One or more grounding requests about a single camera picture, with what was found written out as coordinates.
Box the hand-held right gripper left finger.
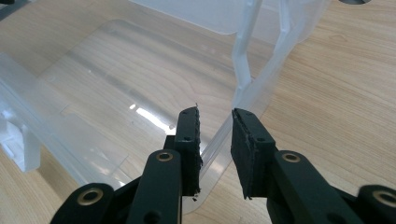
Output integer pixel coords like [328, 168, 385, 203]
[163, 105, 204, 197]

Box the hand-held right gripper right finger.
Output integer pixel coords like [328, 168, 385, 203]
[230, 107, 278, 200]

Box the clear plastic storage box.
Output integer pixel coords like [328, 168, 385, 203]
[0, 0, 332, 216]

